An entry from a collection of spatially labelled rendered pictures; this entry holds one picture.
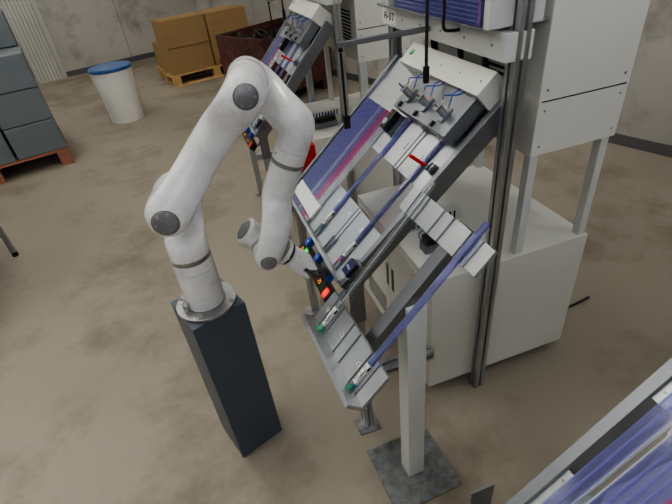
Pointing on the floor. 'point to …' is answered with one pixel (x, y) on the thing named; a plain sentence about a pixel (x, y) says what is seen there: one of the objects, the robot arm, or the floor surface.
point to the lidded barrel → (118, 91)
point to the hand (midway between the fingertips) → (322, 272)
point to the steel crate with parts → (236, 42)
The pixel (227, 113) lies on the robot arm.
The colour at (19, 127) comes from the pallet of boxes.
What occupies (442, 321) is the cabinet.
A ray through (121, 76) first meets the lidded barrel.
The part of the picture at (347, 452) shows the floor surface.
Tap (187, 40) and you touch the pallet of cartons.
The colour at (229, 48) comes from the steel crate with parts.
